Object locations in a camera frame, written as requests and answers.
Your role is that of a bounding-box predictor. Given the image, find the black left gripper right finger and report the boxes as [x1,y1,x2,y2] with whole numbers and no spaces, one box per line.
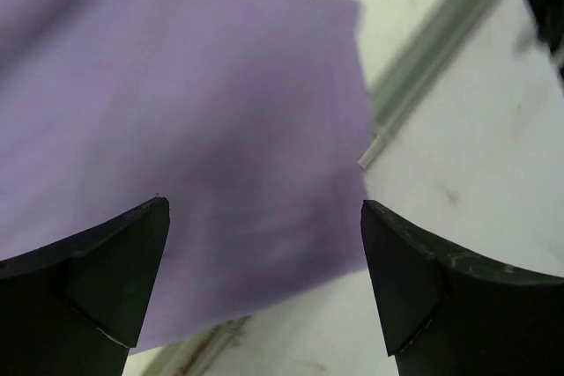
[361,201,563,375]

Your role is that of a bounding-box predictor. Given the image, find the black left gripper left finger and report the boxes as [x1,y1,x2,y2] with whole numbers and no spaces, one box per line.
[1,197,169,376]

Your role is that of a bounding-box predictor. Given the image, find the purple t-shirt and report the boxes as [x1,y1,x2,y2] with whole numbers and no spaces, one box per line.
[1,0,371,351]

